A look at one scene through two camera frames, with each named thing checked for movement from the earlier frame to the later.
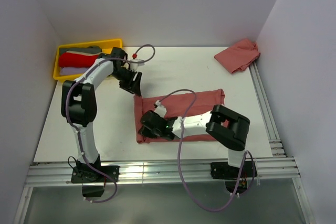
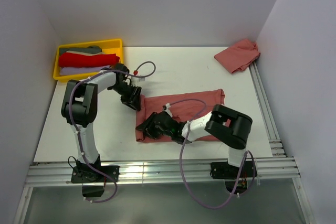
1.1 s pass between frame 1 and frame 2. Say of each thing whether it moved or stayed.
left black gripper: moved
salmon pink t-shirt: stayed
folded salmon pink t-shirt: stayed
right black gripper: stayed
